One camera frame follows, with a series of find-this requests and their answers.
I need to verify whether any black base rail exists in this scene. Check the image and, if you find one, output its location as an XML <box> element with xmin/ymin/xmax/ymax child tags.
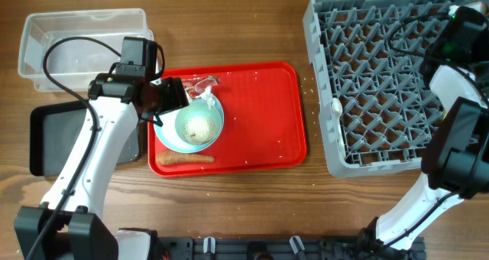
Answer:
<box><xmin>159</xmin><ymin>236</ymin><xmax>427</xmax><ymax>260</ymax></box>

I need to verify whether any red serving tray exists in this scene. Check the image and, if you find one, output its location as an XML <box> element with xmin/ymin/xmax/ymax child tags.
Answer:
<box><xmin>147</xmin><ymin>61</ymin><xmax>307</xmax><ymax>177</ymax></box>

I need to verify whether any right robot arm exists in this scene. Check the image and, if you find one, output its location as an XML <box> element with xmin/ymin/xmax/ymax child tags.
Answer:
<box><xmin>353</xmin><ymin>5</ymin><xmax>488</xmax><ymax>259</ymax></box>

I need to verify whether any green bowl with rice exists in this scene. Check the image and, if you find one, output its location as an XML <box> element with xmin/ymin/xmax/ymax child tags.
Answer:
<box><xmin>175</xmin><ymin>106</ymin><xmax>223</xmax><ymax>146</ymax></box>

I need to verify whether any light blue plate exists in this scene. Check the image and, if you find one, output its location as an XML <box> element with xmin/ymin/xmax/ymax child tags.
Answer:
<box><xmin>154</xmin><ymin>96</ymin><xmax>224</xmax><ymax>153</ymax></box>

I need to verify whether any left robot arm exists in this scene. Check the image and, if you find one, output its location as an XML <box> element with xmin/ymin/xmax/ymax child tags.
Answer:
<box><xmin>15</xmin><ymin>37</ymin><xmax>189</xmax><ymax>259</ymax></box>

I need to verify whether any black tray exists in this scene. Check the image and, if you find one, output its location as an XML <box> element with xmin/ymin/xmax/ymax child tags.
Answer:
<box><xmin>29</xmin><ymin>100</ymin><xmax>141</xmax><ymax>177</ymax></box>

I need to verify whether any clear plastic bin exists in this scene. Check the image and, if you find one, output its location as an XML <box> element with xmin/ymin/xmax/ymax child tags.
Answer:
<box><xmin>18</xmin><ymin>8</ymin><xmax>154</xmax><ymax>92</ymax></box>

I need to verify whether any carrot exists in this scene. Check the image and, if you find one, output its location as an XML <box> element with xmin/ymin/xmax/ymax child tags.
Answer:
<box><xmin>156</xmin><ymin>151</ymin><xmax>215</xmax><ymax>166</ymax></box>

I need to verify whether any white plastic spoon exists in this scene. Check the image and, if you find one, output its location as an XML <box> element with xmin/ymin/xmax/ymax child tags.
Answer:
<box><xmin>332</xmin><ymin>98</ymin><xmax>346</xmax><ymax>159</ymax></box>

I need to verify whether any grey dishwasher rack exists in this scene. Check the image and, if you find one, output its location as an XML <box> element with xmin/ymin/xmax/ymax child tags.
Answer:
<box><xmin>303</xmin><ymin>0</ymin><xmax>488</xmax><ymax>177</ymax></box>

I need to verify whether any small white tissue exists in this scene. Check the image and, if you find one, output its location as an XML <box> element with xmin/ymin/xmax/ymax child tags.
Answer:
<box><xmin>199</xmin><ymin>86</ymin><xmax>215</xmax><ymax>109</ymax></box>

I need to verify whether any red strawberry cake wrapper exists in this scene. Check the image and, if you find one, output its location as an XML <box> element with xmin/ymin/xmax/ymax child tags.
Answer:
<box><xmin>182</xmin><ymin>76</ymin><xmax>220</xmax><ymax>99</ymax></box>

